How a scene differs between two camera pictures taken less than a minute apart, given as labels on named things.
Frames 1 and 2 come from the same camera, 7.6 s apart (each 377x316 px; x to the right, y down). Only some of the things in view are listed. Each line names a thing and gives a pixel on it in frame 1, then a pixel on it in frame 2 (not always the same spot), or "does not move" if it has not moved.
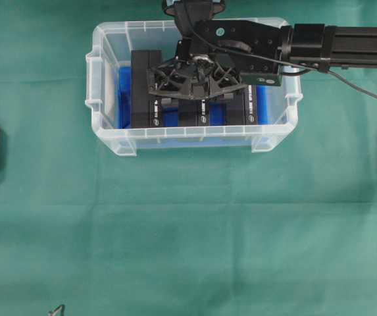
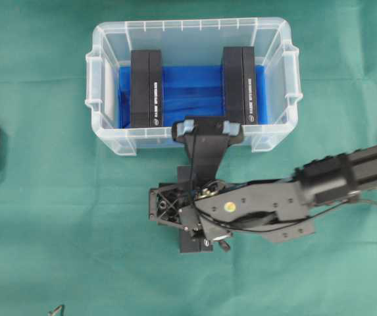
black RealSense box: (193, 112) -> (189, 178)
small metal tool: (54, 312) does not move
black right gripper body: (192, 76) -> (168, 205)
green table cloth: (68, 226) does not move
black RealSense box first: (145, 112) does not move
